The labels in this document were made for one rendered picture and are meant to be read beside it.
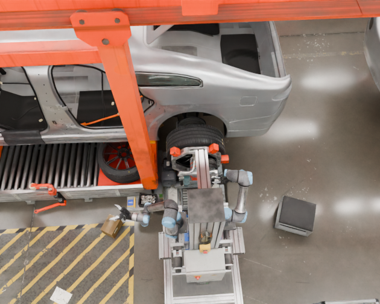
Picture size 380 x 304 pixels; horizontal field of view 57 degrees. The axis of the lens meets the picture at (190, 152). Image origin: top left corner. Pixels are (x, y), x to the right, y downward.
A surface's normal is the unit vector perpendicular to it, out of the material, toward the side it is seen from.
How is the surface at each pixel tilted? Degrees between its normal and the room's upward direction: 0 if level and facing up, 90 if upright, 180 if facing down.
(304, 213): 0
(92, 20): 90
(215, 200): 0
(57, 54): 90
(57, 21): 0
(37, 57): 90
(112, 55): 90
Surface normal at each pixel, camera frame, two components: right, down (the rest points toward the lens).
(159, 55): 0.11, -0.15
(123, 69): 0.04, 0.88
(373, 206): 0.00, -0.47
